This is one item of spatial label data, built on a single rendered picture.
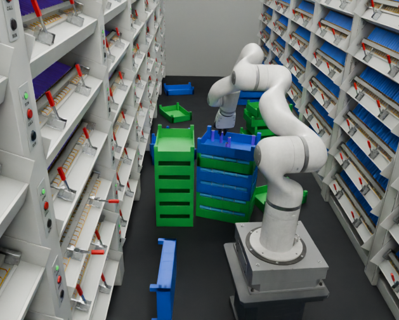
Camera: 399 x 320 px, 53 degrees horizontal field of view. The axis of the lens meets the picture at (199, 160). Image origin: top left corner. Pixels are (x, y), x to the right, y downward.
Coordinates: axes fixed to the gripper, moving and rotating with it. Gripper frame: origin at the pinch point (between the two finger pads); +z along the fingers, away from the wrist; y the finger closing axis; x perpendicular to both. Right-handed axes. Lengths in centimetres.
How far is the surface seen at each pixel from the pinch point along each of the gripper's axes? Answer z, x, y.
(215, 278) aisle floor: 18, -73, -17
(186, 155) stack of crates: -3.4, -17.6, -22.9
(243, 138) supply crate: 3.4, -3.2, 11.8
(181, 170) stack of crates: 4.3, -20.7, -25.4
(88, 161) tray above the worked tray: -57, -59, -66
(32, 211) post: -88, -95, -74
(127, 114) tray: -1, 16, -49
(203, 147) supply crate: -0.6, -10.7, -12.8
